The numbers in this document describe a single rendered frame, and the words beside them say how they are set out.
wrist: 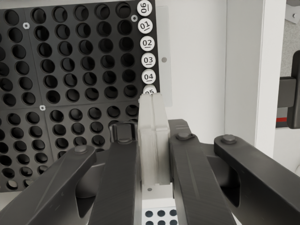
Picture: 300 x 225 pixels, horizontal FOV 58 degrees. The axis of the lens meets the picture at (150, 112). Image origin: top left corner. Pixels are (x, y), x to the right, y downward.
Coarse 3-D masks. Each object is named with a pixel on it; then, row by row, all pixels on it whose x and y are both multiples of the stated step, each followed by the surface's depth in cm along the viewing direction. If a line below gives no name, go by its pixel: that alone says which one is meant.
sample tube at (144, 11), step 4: (144, 0) 22; (140, 4) 22; (144, 4) 22; (148, 4) 22; (140, 8) 22; (144, 8) 22; (148, 8) 22; (140, 12) 22; (144, 12) 22; (148, 12) 22
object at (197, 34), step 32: (0, 0) 28; (32, 0) 28; (64, 0) 28; (96, 0) 29; (160, 0) 29; (192, 0) 29; (224, 0) 29; (192, 32) 30; (224, 32) 30; (192, 64) 31; (224, 64) 31; (192, 96) 32; (224, 96) 32; (192, 128) 33; (160, 192) 31
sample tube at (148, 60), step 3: (144, 54) 23; (147, 54) 23; (150, 54) 23; (144, 57) 23; (147, 57) 23; (150, 57) 23; (153, 57) 23; (144, 60) 23; (147, 60) 23; (150, 60) 23; (153, 60) 23; (144, 63) 23; (147, 63) 23; (150, 63) 23; (153, 63) 23; (144, 66) 23; (147, 66) 23; (150, 66) 23
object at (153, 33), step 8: (136, 0) 23; (152, 0) 23; (136, 8) 23; (152, 8) 23; (144, 16) 23; (152, 16) 23; (136, 24) 23; (152, 24) 23; (136, 32) 24; (152, 32) 24; (136, 40) 24
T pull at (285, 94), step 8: (296, 56) 24; (296, 64) 24; (296, 72) 24; (280, 80) 24; (288, 80) 24; (296, 80) 24; (280, 88) 24; (288, 88) 24; (296, 88) 24; (280, 96) 25; (288, 96) 25; (296, 96) 25; (280, 104) 25; (288, 104) 25; (296, 104) 25; (288, 112) 26; (296, 112) 25; (288, 120) 26; (296, 120) 25; (296, 128) 26
